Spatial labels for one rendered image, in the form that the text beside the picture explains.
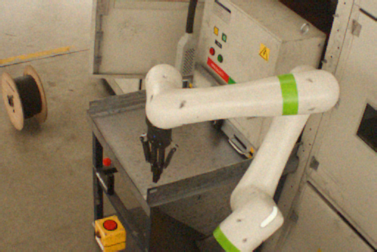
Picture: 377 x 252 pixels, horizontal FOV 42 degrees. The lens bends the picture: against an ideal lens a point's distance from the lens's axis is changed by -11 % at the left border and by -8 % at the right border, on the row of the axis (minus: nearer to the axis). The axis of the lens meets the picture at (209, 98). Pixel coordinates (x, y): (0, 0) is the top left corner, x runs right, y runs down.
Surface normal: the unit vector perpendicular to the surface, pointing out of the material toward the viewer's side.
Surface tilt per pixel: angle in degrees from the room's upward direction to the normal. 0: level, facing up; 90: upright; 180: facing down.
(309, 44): 90
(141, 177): 0
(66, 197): 0
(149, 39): 90
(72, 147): 0
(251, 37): 90
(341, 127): 90
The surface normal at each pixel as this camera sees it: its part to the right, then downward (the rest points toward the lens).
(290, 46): 0.51, 0.54
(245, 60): -0.84, 0.19
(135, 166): 0.15, -0.82
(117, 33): 0.18, 0.57
